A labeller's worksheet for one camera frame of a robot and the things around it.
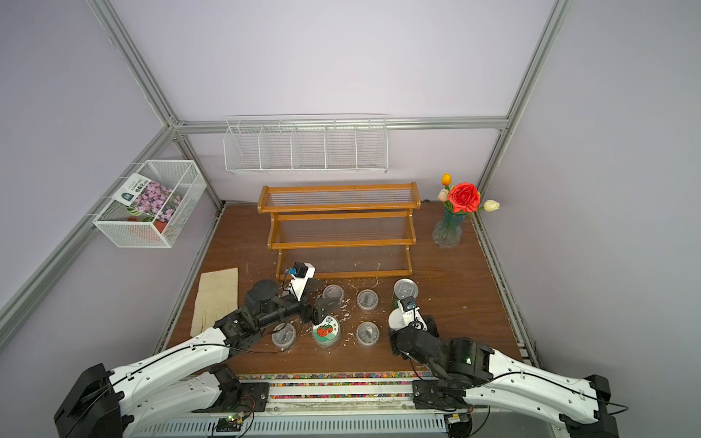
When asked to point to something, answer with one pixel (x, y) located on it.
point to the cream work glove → (217, 297)
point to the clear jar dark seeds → (333, 291)
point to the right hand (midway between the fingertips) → (400, 324)
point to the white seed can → (398, 318)
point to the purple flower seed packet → (149, 200)
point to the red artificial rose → (465, 198)
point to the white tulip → (491, 205)
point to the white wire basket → (117, 226)
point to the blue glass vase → (447, 234)
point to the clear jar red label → (367, 300)
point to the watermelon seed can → (403, 287)
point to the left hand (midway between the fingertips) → (329, 292)
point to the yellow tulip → (445, 179)
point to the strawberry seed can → (326, 334)
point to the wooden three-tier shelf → (341, 230)
